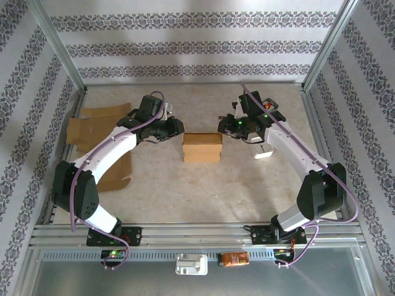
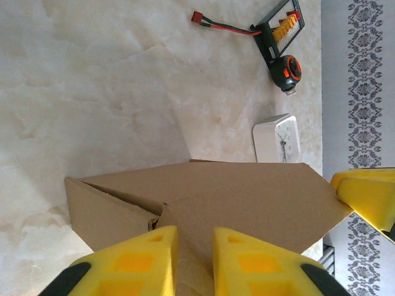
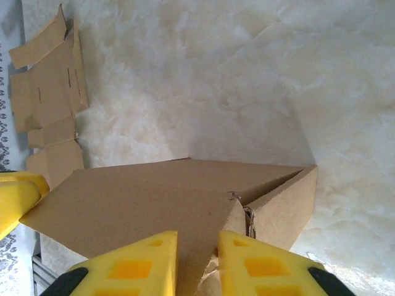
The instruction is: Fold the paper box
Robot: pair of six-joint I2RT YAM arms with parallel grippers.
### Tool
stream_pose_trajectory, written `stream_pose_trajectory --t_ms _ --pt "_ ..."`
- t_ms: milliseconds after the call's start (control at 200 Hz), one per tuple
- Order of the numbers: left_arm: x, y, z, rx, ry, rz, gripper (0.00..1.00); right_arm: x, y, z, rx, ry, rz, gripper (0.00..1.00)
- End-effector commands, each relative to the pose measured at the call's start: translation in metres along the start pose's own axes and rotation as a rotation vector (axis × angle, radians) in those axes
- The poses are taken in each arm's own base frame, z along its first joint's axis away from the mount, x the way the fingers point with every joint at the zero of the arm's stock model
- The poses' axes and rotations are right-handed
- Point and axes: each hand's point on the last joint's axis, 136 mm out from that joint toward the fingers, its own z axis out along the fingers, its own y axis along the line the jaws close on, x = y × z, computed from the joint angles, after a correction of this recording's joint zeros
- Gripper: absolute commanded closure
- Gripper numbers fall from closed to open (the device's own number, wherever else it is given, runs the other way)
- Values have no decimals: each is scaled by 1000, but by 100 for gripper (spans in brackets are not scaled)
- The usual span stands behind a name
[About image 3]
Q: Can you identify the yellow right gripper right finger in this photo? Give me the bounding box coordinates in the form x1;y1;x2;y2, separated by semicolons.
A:
217;230;356;296

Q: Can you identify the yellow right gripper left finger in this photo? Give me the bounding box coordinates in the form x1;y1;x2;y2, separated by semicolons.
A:
39;230;179;296

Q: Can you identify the brown cardboard mailer box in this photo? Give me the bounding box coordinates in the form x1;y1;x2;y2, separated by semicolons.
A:
20;157;318;296
8;3;90;191

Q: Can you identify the aluminium side rail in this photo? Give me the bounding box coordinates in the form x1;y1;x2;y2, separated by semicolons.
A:
30;255;62;296

